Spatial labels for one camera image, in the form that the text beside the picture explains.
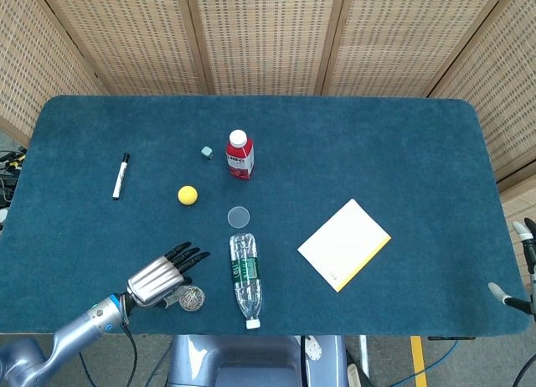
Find silver-blue robot torso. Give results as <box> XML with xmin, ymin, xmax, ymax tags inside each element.
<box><xmin>166</xmin><ymin>334</ymin><xmax>348</xmax><ymax>387</ymax></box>

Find clear round plastic lid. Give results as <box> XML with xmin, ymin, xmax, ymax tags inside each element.
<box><xmin>227</xmin><ymin>205</ymin><xmax>252</xmax><ymax>230</ymax></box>

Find yellow foam ball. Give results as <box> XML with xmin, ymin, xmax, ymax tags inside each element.
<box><xmin>177</xmin><ymin>185</ymin><xmax>198</xmax><ymax>206</ymax></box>

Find white marker black cap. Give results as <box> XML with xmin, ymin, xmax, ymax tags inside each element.
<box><xmin>111</xmin><ymin>152</ymin><xmax>131</xmax><ymax>201</ymax></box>

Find red NFC juice bottle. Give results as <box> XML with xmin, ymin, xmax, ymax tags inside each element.
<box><xmin>224</xmin><ymin>129</ymin><xmax>255</xmax><ymax>182</ymax></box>

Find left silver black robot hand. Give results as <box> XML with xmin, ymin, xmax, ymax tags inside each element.
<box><xmin>126</xmin><ymin>241</ymin><xmax>212</xmax><ymax>311</ymax></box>

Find tangled black yellow cables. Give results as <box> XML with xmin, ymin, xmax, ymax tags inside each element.
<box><xmin>0</xmin><ymin>146</ymin><xmax>29</xmax><ymax>208</ymax></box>

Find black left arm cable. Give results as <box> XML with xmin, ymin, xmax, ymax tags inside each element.
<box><xmin>120</xmin><ymin>322</ymin><xmax>139</xmax><ymax>387</ymax></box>

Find woven rattan screen panel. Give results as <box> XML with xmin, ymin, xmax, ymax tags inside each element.
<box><xmin>0</xmin><ymin>0</ymin><xmax>109</xmax><ymax>147</ymax></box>
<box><xmin>322</xmin><ymin>0</ymin><xmax>524</xmax><ymax>98</ymax></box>
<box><xmin>427</xmin><ymin>0</ymin><xmax>536</xmax><ymax>287</ymax></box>
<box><xmin>35</xmin><ymin>0</ymin><xmax>213</xmax><ymax>97</ymax></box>
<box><xmin>183</xmin><ymin>0</ymin><xmax>348</xmax><ymax>97</ymax></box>

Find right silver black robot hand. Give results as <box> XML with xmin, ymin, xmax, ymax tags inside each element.
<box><xmin>487</xmin><ymin>217</ymin><xmax>536</xmax><ymax>321</ymax></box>

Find clear green-label water bottle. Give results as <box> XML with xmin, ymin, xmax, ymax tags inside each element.
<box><xmin>229</xmin><ymin>232</ymin><xmax>265</xmax><ymax>331</ymax></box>

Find yellow floor tape strip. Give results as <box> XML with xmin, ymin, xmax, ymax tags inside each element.
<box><xmin>410</xmin><ymin>335</ymin><xmax>429</xmax><ymax>387</ymax></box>

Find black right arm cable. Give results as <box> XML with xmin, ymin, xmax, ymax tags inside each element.
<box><xmin>513</xmin><ymin>353</ymin><xmax>536</xmax><ymax>387</ymax></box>

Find white table leg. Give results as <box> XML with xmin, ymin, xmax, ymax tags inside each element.
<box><xmin>358</xmin><ymin>335</ymin><xmax>370</xmax><ymax>379</ymax></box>

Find blue carpet table mat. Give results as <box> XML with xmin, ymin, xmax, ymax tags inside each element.
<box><xmin>0</xmin><ymin>95</ymin><xmax>531</xmax><ymax>337</ymax></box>

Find blue floor cable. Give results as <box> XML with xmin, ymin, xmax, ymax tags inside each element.
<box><xmin>391</xmin><ymin>339</ymin><xmax>461</xmax><ymax>387</ymax></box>

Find white notebook yellow spine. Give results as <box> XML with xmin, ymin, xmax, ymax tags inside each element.
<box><xmin>296</xmin><ymin>199</ymin><xmax>393</xmax><ymax>293</ymax></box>

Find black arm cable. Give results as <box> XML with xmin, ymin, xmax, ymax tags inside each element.
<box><xmin>513</xmin><ymin>353</ymin><xmax>536</xmax><ymax>387</ymax></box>
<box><xmin>120</xmin><ymin>322</ymin><xmax>139</xmax><ymax>387</ymax></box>

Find clear round paper clip container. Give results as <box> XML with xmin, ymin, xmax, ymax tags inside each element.
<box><xmin>178</xmin><ymin>285</ymin><xmax>207</xmax><ymax>312</ymax></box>

